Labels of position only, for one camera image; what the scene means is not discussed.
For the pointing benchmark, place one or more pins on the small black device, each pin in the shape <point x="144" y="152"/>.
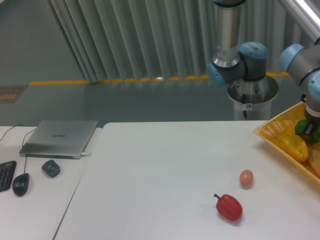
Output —
<point x="51" y="168"/>

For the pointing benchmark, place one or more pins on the bread roll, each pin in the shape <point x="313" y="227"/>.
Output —
<point x="314" y="160"/>

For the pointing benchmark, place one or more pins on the silver closed laptop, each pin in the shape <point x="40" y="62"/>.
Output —
<point x="62" y="139"/>

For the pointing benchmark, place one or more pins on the yellow bell pepper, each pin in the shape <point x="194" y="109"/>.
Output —
<point x="296" y="147"/>

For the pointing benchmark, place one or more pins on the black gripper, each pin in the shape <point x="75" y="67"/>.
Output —
<point x="311" y="130"/>

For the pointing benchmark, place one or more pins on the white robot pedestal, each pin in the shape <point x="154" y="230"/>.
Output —
<point x="252" y="100"/>

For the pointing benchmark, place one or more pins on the black computer mouse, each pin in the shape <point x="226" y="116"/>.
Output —
<point x="20" y="184"/>

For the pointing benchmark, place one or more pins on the grey pleated curtain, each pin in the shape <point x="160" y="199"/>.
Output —
<point x="137" y="39"/>

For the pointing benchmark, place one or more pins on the black keyboard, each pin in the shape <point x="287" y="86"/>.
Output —
<point x="7" y="170"/>

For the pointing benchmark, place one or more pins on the red bell pepper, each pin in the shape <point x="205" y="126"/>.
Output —
<point x="229" y="207"/>

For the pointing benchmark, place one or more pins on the yellow plastic basket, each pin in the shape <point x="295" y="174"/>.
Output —
<point x="282" y="125"/>

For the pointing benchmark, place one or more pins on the brown egg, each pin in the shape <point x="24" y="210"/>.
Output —
<point x="246" y="178"/>

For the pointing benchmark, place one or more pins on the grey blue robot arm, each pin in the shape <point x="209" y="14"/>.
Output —
<point x="246" y="63"/>

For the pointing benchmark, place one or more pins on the green bell pepper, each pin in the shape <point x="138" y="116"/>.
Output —
<point x="298" y="130"/>

